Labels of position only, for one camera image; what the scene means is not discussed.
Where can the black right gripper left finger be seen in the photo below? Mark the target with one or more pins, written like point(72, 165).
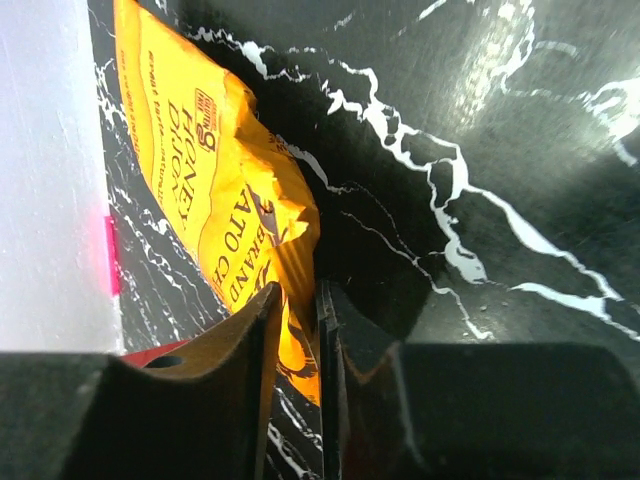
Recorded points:
point(201, 411)

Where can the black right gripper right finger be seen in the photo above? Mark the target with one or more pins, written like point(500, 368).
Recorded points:
point(397, 410)

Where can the red brown paper bag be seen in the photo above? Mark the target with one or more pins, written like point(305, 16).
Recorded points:
point(141, 358)

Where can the orange honey dijon chip bag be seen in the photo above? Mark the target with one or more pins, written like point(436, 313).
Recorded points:
point(230, 189)

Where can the pink tape strip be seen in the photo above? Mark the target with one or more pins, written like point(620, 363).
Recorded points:
point(113, 268)

